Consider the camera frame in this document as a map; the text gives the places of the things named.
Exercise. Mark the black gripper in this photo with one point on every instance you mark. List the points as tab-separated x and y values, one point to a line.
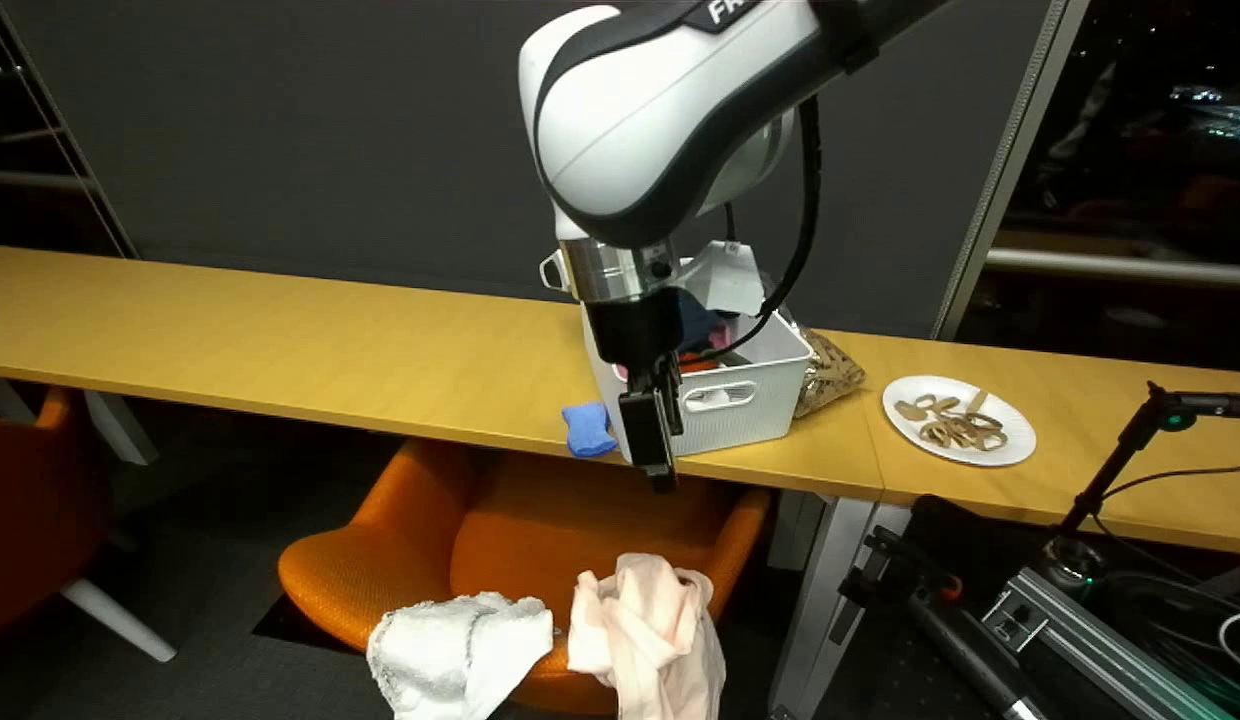
652	332

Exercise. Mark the white towel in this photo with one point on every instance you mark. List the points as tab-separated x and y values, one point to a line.
446	654

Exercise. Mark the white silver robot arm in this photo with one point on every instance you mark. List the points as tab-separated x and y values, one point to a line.
644	123

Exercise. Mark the white plastic container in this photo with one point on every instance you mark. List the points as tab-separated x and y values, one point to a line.
741	400

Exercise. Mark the orange sofa chair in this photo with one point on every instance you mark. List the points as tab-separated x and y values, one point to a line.
382	561

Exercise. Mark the blue sponge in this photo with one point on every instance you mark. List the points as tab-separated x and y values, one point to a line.
584	430

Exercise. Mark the clear bag of snacks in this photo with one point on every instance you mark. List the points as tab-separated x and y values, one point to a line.
842	381

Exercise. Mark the pale pink cloth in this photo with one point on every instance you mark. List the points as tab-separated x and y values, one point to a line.
644	625

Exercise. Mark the white table leg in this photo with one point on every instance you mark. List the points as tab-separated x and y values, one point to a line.
122	430
820	602

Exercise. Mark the tan rubber band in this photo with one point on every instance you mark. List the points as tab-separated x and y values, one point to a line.
915	406
978	400
981	433
940	430

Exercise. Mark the black clamp orange tip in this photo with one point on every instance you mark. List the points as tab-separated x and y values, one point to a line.
901	566

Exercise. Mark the white paper plate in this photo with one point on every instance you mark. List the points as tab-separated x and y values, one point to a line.
1004	449

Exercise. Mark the silver round knob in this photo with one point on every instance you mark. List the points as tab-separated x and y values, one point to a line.
1070	561

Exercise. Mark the grey metal handrail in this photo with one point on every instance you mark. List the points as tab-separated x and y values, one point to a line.
1126	267

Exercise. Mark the white metal railing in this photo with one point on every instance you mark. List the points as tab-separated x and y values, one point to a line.
23	179

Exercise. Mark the white wrist mount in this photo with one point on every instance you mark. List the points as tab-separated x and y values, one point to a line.
727	272

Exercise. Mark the black camera stand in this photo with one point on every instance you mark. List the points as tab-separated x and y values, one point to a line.
1114	460

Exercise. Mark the aluminium rail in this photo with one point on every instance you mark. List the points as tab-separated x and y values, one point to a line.
1086	641

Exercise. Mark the black stereo camera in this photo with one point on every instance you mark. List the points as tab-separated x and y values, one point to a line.
1220	406

